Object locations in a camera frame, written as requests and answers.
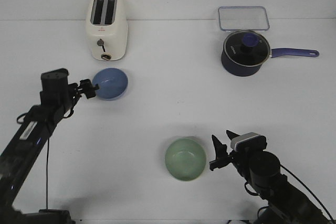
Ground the blue bowl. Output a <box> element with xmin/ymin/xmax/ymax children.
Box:
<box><xmin>92</xmin><ymin>68</ymin><xmax>128</xmax><ymax>101</ymax></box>

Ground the clear plastic container lid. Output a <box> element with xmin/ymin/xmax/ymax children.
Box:
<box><xmin>218</xmin><ymin>6</ymin><xmax>270</xmax><ymax>31</ymax></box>

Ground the dark blue saucepan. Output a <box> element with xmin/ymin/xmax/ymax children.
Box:
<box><xmin>220</xmin><ymin>30</ymin><xmax>320</xmax><ymax>78</ymax></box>

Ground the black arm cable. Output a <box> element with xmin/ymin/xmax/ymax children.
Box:
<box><xmin>16</xmin><ymin>108</ymin><xmax>74</xmax><ymax>211</ymax></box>
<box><xmin>244</xmin><ymin>165</ymin><xmax>333</xmax><ymax>221</ymax></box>

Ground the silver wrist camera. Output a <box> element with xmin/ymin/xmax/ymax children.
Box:
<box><xmin>230</xmin><ymin>132</ymin><xmax>267</xmax><ymax>152</ymax></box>

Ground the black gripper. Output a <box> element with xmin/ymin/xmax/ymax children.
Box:
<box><xmin>209</xmin><ymin>130</ymin><xmax>250</xmax><ymax>179</ymax></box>
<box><xmin>68</xmin><ymin>79</ymin><xmax>99</xmax><ymax>103</ymax></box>

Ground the green bowl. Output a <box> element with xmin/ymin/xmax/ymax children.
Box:
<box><xmin>164</xmin><ymin>137</ymin><xmax>206</xmax><ymax>182</ymax></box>

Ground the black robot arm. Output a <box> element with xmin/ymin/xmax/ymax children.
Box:
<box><xmin>80</xmin><ymin>76</ymin><xmax>335</xmax><ymax>220</ymax></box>
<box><xmin>1</xmin><ymin>68</ymin><xmax>99</xmax><ymax>223</ymax></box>

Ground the cream white toaster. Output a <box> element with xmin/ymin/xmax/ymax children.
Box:
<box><xmin>85</xmin><ymin>0</ymin><xmax>128</xmax><ymax>61</ymax></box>

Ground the glass lid with blue knob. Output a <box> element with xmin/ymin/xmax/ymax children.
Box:
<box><xmin>223</xmin><ymin>30</ymin><xmax>271</xmax><ymax>67</ymax></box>

